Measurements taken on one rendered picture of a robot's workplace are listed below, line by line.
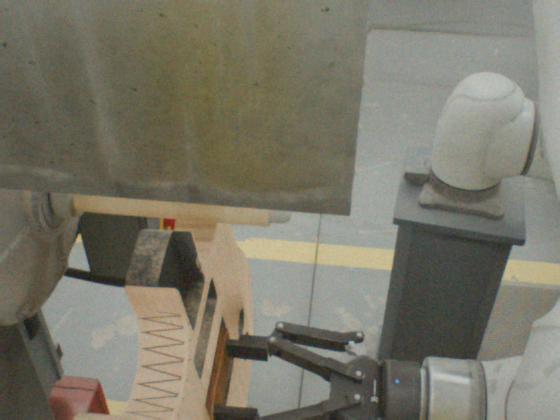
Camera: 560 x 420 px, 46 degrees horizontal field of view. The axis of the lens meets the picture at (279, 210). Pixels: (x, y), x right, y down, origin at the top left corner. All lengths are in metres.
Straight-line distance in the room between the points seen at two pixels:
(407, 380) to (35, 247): 0.38
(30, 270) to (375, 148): 2.31
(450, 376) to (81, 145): 0.44
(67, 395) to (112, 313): 0.95
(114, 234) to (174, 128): 0.59
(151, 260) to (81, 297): 1.75
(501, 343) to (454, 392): 1.50
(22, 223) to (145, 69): 0.30
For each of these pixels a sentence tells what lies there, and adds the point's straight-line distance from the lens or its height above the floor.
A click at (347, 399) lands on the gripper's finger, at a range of 0.70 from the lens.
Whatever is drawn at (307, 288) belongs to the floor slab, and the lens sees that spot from 2.23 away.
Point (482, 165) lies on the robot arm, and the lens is 1.42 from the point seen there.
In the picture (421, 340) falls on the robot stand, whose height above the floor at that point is 0.30.
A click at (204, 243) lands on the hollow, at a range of 0.66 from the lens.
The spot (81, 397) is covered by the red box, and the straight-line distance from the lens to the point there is 1.28.
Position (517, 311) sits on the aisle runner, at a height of 0.00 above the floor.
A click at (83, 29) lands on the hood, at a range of 0.36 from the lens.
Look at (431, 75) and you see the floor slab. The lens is 3.42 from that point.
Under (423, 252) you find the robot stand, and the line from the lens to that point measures 1.52.
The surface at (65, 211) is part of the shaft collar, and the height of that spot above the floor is 1.25.
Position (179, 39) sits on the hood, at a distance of 0.35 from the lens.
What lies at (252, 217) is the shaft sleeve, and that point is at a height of 1.25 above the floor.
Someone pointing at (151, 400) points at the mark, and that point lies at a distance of 0.58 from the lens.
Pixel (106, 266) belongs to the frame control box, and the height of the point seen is 0.95.
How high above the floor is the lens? 1.65
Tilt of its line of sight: 41 degrees down
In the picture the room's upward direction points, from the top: straight up
